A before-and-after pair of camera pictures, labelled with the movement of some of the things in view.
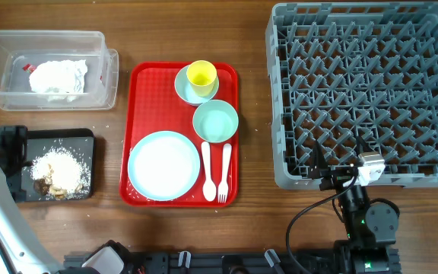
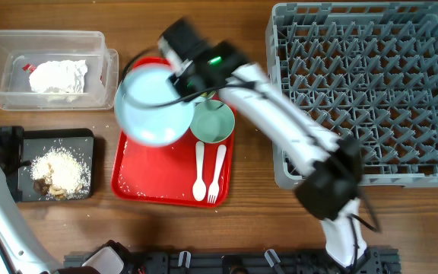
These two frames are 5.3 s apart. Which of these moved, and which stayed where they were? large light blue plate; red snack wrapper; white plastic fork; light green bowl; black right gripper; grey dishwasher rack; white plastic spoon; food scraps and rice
Moved: large light blue plate; white plastic spoon; white plastic fork; black right gripper
Stayed: light green bowl; red snack wrapper; grey dishwasher rack; food scraps and rice
